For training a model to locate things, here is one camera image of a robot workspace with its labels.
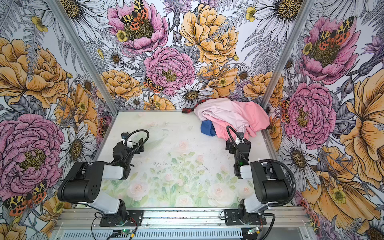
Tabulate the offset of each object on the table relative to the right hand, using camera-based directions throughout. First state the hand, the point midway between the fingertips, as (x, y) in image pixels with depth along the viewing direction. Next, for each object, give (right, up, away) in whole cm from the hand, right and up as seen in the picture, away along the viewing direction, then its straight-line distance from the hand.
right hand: (236, 142), depth 94 cm
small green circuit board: (+3, -39, -22) cm, 45 cm away
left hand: (-63, 0, 0) cm, 63 cm away
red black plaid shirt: (-31, +22, +26) cm, 46 cm away
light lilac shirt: (-6, +21, +8) cm, 24 cm away
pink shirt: (+19, +15, +13) cm, 27 cm away
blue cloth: (-17, +8, +9) cm, 21 cm away
